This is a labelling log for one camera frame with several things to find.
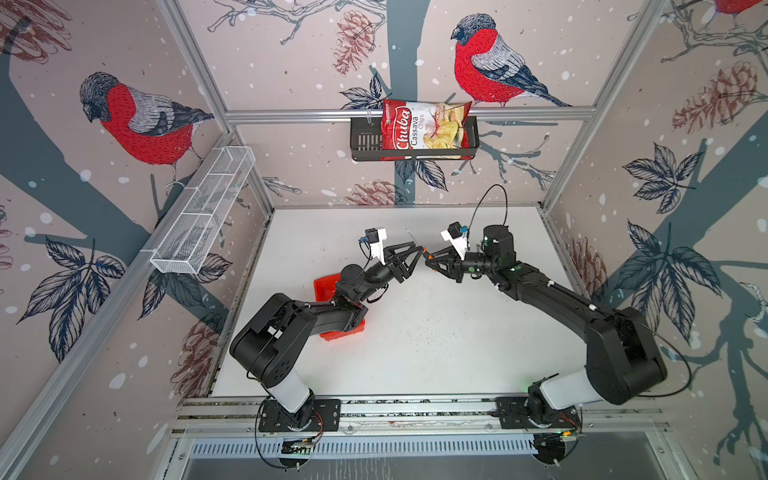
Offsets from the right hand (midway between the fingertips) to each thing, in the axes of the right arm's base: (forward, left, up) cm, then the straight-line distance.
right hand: (425, 265), depth 80 cm
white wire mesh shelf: (+2, +60, +14) cm, 61 cm away
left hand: (-1, +2, +9) cm, 9 cm away
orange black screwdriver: (+2, +1, +5) cm, 5 cm away
